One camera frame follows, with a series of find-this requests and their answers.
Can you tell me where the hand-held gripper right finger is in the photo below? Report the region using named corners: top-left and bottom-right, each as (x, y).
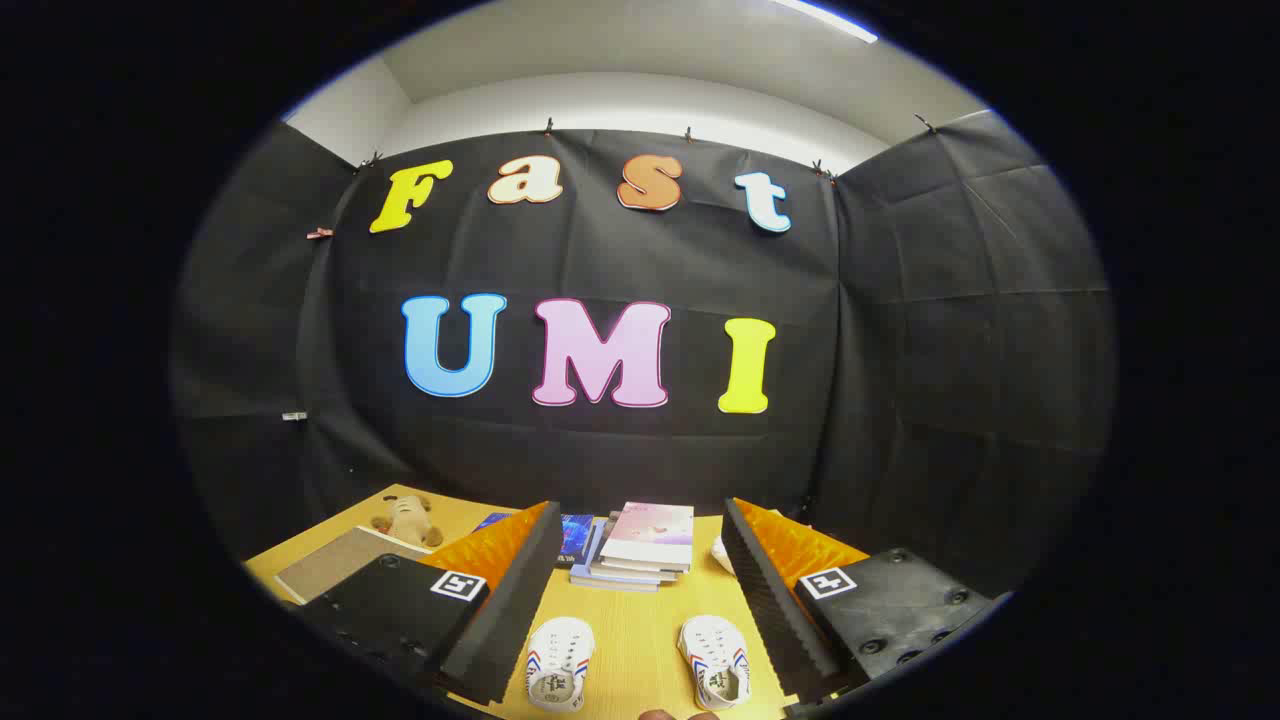
top-left (720, 497), bottom-right (1001, 707)

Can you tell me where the light blue book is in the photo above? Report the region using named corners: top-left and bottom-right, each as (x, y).
top-left (570, 520), bottom-right (661, 593)

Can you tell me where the grey book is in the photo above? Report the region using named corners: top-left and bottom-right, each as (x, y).
top-left (590, 515), bottom-right (683, 583)

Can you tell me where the white canvas shoe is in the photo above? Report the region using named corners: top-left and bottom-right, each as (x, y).
top-left (678, 614), bottom-right (751, 712)
top-left (525, 616), bottom-right (596, 713)

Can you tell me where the brown plush dog toy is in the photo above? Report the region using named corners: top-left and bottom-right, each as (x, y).
top-left (370, 493), bottom-right (444, 548)

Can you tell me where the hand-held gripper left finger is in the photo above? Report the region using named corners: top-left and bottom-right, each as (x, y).
top-left (300, 500), bottom-right (563, 706)

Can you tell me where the pink cover book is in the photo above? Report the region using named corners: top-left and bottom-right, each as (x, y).
top-left (600, 502), bottom-right (695, 573)

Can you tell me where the dark blue book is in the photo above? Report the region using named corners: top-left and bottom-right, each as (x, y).
top-left (472, 512), bottom-right (598, 569)

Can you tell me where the black backdrop cloth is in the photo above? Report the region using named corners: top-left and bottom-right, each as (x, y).
top-left (170, 110), bottom-right (1116, 601)

